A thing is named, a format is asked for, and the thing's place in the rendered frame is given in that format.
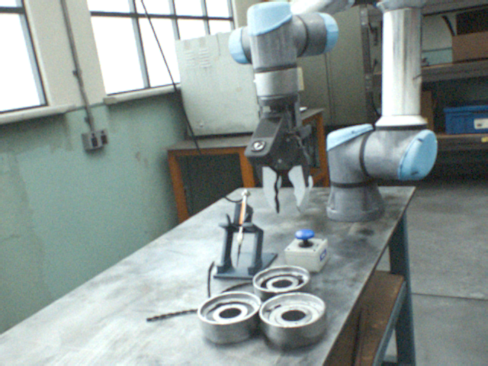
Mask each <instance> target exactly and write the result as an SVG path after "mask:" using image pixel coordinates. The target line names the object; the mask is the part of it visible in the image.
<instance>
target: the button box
mask: <svg viewBox="0 0 488 366"><path fill-rule="evenodd" d="M308 241H309V243H308V244H306V245H304V244H303V240H298V239H295V240H294V241H293V242H292V243H291V244H290V245H289V246H288V247H287V248H286V249H285V250H284V257H285V264H286V265H292V266H297V267H301V268H304V269H306V270H308V272H313V273H320V271H321V270H322V269H323V267H324V266H325V264H326V263H327V262H328V260H329V253H328V247H327V240H326V239H308Z"/></svg>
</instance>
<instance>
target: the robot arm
mask: <svg viewBox="0 0 488 366"><path fill-rule="evenodd" d="M370 2H377V7H378V8H379V9H380V10H381V11H382V12H383V13H384V43H383V117H382V118H381V119H380V120H379V121H378V123H377V124H376V131H373V130H374V129H373V127H372V126H371V125H363V126H358V127H351V128H347V129H344V130H338V131H336V132H333V133H331V134H330V135H328V136H327V149H326V150H327V151H328V158H329V173H330V180H331V191H330V194H329V200H328V204H327V208H326V210H327V216H328V218H330V219H332V220H336V221H340V222H362V221H368V220H373V219H377V218H378V217H382V216H383V215H384V214H385V204H384V201H383V198H382V197H381V195H380V190H379V187H378V186H377V178H391V179H399V180H402V181H405V180H419V179H421V178H424V177H425V176H426V175H427V174H428V173H429V171H430V170H431V168H432V166H433V164H434V162H435V157H436V153H437V140H436V137H435V134H434V133H433V132H432V131H430V130H427V122H426V121H425V120H423V119H422V118H421V116H420V101H421V80H422V15H423V9H424V7H425V6H426V5H427V4H428V3H429V2H430V0H293V1H292V2H286V1H275V2H265V3H261V4H257V5H253V6H252V7H250V8H249V10H248V11H247V19H248V20H247V23H248V27H247V26H245V27H242V28H240V29H237V30H235V31H234V32H233V33H232V35H231V36H230V41H229V49H230V54H231V55H232V57H233V58H234V60H235V61H237V63H239V64H243V65H246V64H250V65H253V69H254V73H255V80H254V84H255V85H256V91H257V96H259V97H260V99H259V106H262V107H265V106H269V107H270V111H266V112H264V113H263V114H262V116H261V119H260V121H259V122H258V125H257V127H256V128H255V132H254V133H253V135H252V138H251V140H250V141H249V144H248V146H247V147H246V151H245V155H246V159H247V161H248V163H249V165H255V168H256V172H257V175H258V178H259V181H260V183H261V186H262V187H263V190H264V193H265V196H266V197H267V199H268V202H269V204H270V205H271V207H272V208H273V210H274V211H275V212H276V213H277V214H279V213H280V202H279V199H278V194H279V189H280V187H281V176H280V172H279V171H278V163H286V164H287V166H291V165H293V161H294V167H293V168H292V169H291V171H290V172H289V173H288V176H289V178H290V180H291V182H292V183H293V184H294V195H295V197H296V199H297V205H296V206H297V209H298V210H299V212H300V213H301V214H303V213H304V212H305V210H306V208H307V205H308V200H309V193H310V190H311V188H312V187H313V179H312V177H311V176H310V171H311V161H310V157H309V156H308V155H310V154H312V153H314V151H313V138H312V130H311V125H306V126H303V125H302V121H301V114H300V97H299V94H297V92H299V90H300V84H299V77H298V70H297V59H296V58H299V57H305V56H320V55H321V54H323V53H328V52H329V51H330V50H332V49H333V47H334V46H335V45H336V43H337V40H338V37H339V29H338V25H337V23H336V22H335V21H334V19H333V18H332V17H331V16H333V15H334V14H335V13H337V12H338V13H341V12H345V11H347V10H349V9H350V8H352V7H353V6H356V5H362V4H365V3H370ZM256 73H257V74H256ZM308 135H310V143H311V147H310V144H309V137H308ZM305 137H306V138H307V143H305V142H304V138H305ZM306 148H307V149H308V154H306Z"/></svg>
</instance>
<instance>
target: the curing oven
mask: <svg viewBox="0 0 488 366"><path fill-rule="evenodd" d="M233 32H234V30H232V31H227V32H223V33H218V34H211V35H206V36H202V37H195V38H190V39H181V40H173V43H174V48H175V56H176V62H177V67H178V75H179V80H180V85H181V93H182V97H183V102H184V107H185V112H186V114H187V116H188V119H189V122H190V125H191V128H192V130H193V132H194V135H195V136H196V140H202V137H201V136H203V135H213V134H225V133H245V132H255V128H256V127H257V125H258V122H259V121H260V119H261V116H262V114H263V113H264V112H266V111H270V107H269V106H265V107H262V106H259V99H260V97H259V96H257V91H256V85H255V84H254V80H255V73H254V69H253V65H250V64H246V65H243V64H239V63H237V61H235V60H234V58H233V57H232V55H231V54H230V49H229V41H230V36H231V35H232V33H233Z"/></svg>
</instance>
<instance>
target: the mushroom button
mask: <svg viewBox="0 0 488 366"><path fill-rule="evenodd" d="M314 236H315V233H314V232H313V231H312V230H300V231H298V232H296V233H295V238H296V239H298V240H303V244H304V245H306V244H308V243H309V241H308V239H312V238H313V237H314Z"/></svg>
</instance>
